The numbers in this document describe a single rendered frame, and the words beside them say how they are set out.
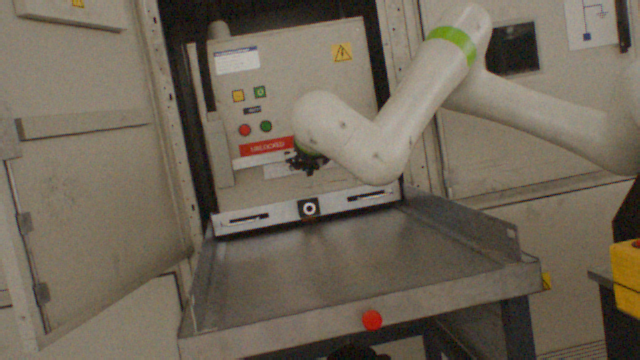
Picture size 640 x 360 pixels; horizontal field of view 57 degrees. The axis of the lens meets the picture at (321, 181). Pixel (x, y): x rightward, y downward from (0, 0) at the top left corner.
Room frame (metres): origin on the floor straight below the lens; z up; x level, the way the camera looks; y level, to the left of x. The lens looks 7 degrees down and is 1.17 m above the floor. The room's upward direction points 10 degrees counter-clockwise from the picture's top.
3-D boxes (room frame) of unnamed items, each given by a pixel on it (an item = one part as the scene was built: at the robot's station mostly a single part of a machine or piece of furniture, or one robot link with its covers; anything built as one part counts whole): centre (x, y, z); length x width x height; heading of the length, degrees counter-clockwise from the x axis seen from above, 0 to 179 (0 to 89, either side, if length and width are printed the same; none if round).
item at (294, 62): (1.65, 0.05, 1.15); 0.48 x 0.01 x 0.48; 97
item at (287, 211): (1.67, 0.05, 0.89); 0.54 x 0.05 x 0.06; 97
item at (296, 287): (1.27, 0.00, 0.82); 0.68 x 0.62 x 0.06; 7
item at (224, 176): (1.56, 0.25, 1.09); 0.08 x 0.05 x 0.17; 7
